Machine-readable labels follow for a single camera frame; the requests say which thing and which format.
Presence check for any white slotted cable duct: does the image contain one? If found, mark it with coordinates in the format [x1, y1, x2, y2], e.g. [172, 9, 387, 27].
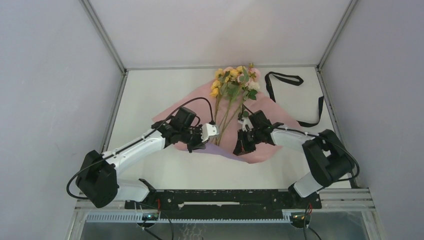
[85, 212, 292, 224]

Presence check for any white fake flower stem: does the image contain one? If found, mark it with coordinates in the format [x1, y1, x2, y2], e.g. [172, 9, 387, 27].
[209, 77, 260, 145]

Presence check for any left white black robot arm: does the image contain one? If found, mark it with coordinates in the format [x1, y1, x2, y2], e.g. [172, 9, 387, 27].
[65, 97, 219, 209]

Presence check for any right circuit board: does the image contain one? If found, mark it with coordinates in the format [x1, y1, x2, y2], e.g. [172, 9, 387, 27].
[290, 214, 311, 222]

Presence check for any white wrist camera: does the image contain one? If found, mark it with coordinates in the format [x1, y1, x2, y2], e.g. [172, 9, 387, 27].
[201, 123, 220, 142]
[237, 116, 253, 132]

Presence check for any left green circuit board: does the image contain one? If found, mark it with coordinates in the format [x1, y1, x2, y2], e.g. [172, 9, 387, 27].
[142, 213, 159, 222]

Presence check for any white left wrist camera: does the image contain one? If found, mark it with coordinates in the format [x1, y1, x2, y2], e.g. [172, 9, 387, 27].
[201, 123, 220, 142]

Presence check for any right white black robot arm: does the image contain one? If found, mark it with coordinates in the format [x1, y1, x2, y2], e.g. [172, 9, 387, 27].
[233, 110, 360, 208]

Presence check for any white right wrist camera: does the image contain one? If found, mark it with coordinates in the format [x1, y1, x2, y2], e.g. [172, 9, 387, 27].
[237, 116, 253, 132]

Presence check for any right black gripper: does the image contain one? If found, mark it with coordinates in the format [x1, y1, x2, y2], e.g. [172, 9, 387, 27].
[233, 127, 262, 156]

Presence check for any yellow fake flower stem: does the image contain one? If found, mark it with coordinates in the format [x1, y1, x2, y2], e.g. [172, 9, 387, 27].
[209, 68, 231, 127]

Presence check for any pink bud fake flower stem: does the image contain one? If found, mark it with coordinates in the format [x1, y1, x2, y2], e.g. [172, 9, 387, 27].
[233, 63, 261, 117]

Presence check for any purple pink wrapping paper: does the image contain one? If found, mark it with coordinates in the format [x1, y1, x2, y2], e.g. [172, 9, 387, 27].
[152, 80, 302, 164]

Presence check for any black ribbon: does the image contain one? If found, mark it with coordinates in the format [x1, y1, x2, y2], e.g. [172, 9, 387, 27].
[264, 70, 324, 128]

